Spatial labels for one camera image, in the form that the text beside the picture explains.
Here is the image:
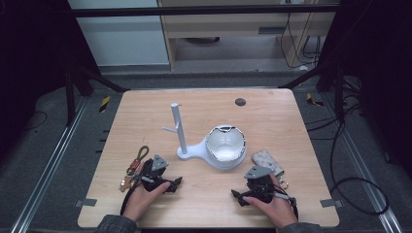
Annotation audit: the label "thin black floor cable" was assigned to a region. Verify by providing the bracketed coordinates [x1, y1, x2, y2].
[21, 110, 49, 133]

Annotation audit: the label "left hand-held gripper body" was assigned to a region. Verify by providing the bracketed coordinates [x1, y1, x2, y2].
[137, 153, 175, 194]

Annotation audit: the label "black cables under desk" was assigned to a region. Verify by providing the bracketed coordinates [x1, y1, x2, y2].
[279, 12, 323, 70]

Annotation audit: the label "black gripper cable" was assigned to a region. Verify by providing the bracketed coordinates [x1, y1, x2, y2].
[120, 179, 145, 216]
[289, 195, 300, 221]

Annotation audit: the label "grey metal table bracket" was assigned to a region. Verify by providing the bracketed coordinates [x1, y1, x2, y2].
[74, 197, 98, 209]
[319, 198, 344, 209]

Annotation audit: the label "aluminium floor rail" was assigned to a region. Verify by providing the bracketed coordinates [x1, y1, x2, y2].
[324, 93, 403, 233]
[10, 96, 89, 233]

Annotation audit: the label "light wooden desk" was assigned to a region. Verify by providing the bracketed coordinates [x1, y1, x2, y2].
[156, 0, 340, 71]

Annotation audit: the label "dark curtain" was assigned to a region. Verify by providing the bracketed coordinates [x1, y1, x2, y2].
[315, 0, 412, 179]
[0, 0, 102, 163]

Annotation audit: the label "white key stand with bowl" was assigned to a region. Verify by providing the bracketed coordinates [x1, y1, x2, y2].
[161, 102, 248, 172]

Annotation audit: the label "black metal stand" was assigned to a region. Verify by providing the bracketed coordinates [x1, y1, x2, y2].
[277, 59, 347, 123]
[63, 62, 131, 128]

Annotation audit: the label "person's right hand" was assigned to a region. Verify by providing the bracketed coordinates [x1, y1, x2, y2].
[242, 174, 299, 229]

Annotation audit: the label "long black floor cable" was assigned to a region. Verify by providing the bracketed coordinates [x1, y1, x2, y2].
[328, 118, 391, 216]

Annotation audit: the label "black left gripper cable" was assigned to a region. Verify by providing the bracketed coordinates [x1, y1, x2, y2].
[120, 179, 145, 216]

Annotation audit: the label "person's left hand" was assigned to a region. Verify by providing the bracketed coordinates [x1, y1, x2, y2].
[121, 181, 172, 223]

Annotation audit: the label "white cabinet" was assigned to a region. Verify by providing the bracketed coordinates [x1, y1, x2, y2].
[67, 0, 171, 68]

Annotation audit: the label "yellow black hazard tape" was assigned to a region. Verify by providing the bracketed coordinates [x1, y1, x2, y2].
[305, 92, 326, 108]
[98, 95, 112, 114]

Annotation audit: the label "keychain with green cord loop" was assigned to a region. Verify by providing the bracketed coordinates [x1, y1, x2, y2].
[119, 145, 151, 193]

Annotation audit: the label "black horizontal frame bar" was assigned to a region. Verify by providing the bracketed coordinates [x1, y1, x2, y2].
[68, 4, 342, 18]

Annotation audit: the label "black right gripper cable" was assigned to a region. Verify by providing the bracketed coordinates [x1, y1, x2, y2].
[289, 195, 300, 221]

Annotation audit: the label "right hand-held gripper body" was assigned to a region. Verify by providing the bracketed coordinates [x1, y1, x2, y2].
[243, 165, 292, 206]

